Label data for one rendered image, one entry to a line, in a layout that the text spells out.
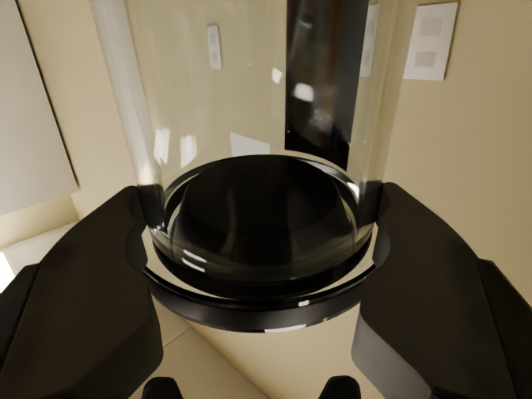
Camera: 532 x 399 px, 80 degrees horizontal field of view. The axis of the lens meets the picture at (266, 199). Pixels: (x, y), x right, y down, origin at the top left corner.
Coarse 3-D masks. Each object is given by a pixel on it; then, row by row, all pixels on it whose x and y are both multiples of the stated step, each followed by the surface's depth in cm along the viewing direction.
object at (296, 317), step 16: (160, 288) 10; (176, 304) 10; (192, 304) 9; (320, 304) 9; (336, 304) 10; (352, 304) 10; (208, 320) 10; (224, 320) 9; (240, 320) 9; (256, 320) 9; (272, 320) 9; (288, 320) 9; (304, 320) 10
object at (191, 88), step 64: (128, 0) 6; (192, 0) 6; (256, 0) 6; (320, 0) 6; (384, 0) 7; (128, 64) 7; (192, 64) 7; (256, 64) 6; (320, 64) 7; (384, 64) 8; (128, 128) 9; (192, 128) 7; (256, 128) 7; (320, 128) 7; (384, 128) 9; (192, 192) 8; (256, 192) 8; (320, 192) 8; (192, 256) 10; (256, 256) 9; (320, 256) 10; (192, 320) 10; (320, 320) 10
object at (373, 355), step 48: (384, 192) 11; (384, 240) 9; (432, 240) 9; (384, 288) 7; (432, 288) 7; (480, 288) 7; (384, 336) 6; (432, 336) 6; (480, 336) 6; (384, 384) 7; (432, 384) 5; (480, 384) 5
